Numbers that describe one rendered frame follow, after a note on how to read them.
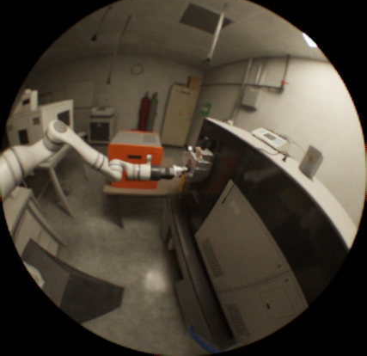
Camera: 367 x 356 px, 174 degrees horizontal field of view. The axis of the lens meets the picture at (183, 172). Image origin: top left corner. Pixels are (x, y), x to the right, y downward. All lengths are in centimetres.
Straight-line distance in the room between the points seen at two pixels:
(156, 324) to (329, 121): 260
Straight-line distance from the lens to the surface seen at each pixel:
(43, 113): 134
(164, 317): 154
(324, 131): 156
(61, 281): 48
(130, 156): 95
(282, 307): 52
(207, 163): 60
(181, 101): 364
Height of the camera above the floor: 150
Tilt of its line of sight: 32 degrees down
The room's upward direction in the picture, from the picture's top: 17 degrees clockwise
